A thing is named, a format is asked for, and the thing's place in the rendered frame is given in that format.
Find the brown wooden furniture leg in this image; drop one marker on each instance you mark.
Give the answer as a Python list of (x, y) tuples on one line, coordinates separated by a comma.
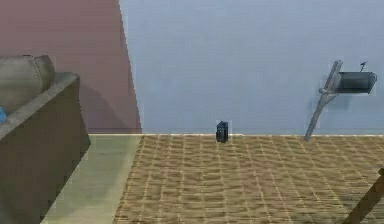
[(366, 200)]

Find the woven tan floor rug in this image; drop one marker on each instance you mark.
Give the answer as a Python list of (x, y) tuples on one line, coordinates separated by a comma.
[(253, 180)]

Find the blue cushion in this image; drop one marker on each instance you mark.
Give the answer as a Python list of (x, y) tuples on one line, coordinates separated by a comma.
[(2, 115)]

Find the small dark blue box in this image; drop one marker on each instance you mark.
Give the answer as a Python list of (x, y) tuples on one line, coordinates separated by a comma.
[(222, 131)]

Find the grey brown sofa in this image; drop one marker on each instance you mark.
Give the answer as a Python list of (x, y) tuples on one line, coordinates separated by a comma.
[(40, 140)]

